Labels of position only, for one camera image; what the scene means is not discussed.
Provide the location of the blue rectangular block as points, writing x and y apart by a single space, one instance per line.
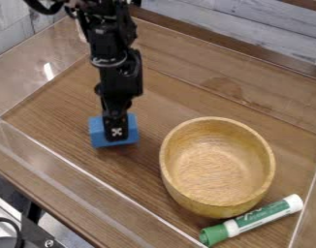
97 132

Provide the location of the clear acrylic tray wall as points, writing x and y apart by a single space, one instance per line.
105 192

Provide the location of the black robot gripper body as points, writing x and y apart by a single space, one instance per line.
118 62

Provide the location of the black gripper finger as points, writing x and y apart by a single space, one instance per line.
116 125

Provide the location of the green white marker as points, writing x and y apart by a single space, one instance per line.
251 220

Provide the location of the black metal base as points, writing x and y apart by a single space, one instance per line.
37 238

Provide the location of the brown wooden bowl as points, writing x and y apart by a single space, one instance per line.
217 166

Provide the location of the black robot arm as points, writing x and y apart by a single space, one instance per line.
85 11

